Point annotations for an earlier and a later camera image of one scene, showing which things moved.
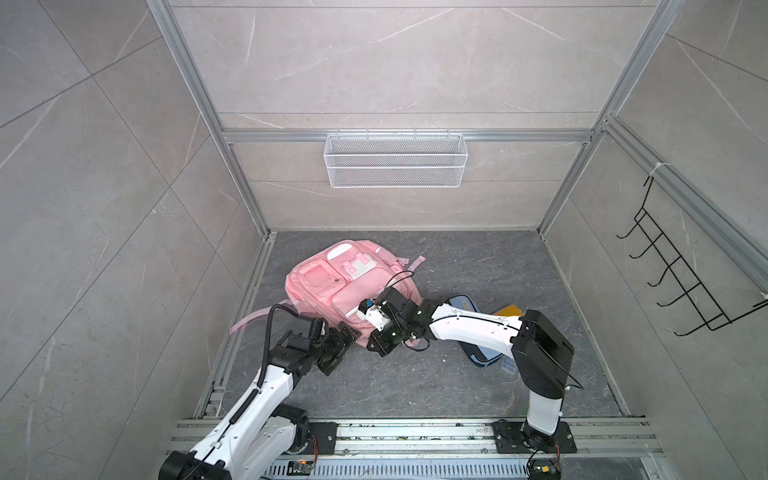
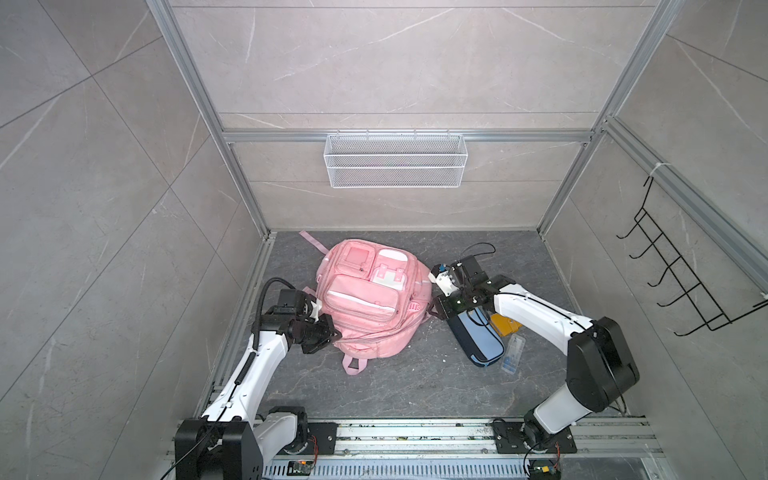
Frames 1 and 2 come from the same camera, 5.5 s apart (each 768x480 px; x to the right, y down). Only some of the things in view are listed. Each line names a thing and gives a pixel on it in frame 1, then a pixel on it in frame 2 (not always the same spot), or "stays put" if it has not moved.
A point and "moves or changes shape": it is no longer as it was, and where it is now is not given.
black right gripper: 378,346 -> 442,313
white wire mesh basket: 396,161 stays put
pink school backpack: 330,285 moves or changes shape
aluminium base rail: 623,438 stays put
